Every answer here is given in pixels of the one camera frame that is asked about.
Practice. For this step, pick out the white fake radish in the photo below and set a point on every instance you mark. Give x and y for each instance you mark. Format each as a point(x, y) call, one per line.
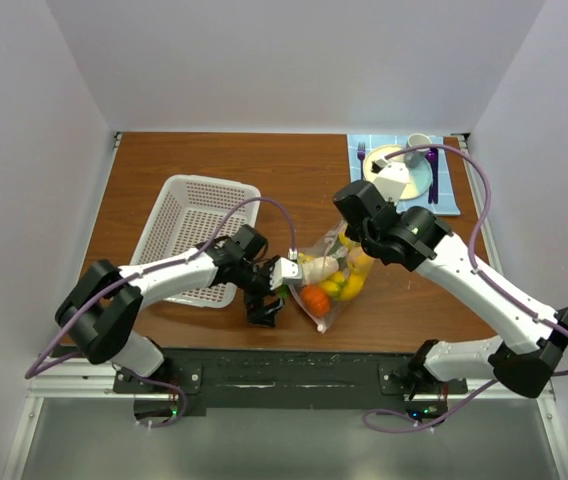
point(317, 270)

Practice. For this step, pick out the yellow orange fake pear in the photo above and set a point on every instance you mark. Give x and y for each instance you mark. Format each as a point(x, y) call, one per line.
point(358, 262)

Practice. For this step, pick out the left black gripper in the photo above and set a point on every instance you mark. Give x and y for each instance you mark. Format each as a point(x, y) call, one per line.
point(256, 310)

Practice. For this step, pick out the cream and blue plate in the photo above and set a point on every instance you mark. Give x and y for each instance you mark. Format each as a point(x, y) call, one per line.
point(420, 177)

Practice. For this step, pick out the clear zip top bag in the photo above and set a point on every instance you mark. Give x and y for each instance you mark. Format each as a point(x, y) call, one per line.
point(336, 244)

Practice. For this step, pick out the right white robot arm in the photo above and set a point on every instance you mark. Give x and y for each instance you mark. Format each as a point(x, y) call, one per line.
point(530, 337)

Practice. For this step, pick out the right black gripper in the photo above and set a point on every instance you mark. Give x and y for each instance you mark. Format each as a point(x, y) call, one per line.
point(352, 233)

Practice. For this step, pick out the purple plastic fork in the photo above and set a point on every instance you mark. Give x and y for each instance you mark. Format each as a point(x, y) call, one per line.
point(361, 155)

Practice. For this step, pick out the yellow fake fruit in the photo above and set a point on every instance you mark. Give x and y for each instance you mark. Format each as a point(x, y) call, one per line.
point(341, 287)

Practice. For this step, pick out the orange fake fruit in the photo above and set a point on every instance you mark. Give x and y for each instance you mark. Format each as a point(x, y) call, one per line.
point(315, 300)

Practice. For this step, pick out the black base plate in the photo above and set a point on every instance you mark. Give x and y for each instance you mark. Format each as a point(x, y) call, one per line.
point(281, 379)

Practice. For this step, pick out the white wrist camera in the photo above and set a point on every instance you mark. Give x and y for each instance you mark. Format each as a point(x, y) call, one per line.
point(286, 272)
point(390, 178)

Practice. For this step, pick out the blue checkered placemat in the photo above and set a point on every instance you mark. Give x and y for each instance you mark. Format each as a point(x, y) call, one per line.
point(446, 206)

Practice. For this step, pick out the purple plastic spoon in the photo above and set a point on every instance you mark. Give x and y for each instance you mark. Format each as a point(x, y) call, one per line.
point(428, 158)

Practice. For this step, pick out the purple plastic knife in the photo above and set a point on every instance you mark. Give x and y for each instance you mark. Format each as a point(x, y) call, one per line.
point(434, 192)

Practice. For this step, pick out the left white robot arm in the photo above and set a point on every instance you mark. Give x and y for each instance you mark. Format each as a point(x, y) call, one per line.
point(100, 312)

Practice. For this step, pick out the grey mug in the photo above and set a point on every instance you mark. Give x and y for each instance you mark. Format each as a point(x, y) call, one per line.
point(417, 145)

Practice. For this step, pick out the white perforated plastic basket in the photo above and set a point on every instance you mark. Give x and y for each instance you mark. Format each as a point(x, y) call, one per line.
point(186, 212)

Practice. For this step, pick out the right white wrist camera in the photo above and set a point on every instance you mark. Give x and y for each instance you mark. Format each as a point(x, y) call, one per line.
point(390, 178)

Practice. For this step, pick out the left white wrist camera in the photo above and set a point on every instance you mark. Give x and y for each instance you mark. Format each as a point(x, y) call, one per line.
point(286, 272)

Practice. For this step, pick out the front aluminium rail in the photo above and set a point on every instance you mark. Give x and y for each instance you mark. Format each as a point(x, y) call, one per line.
point(77, 378)

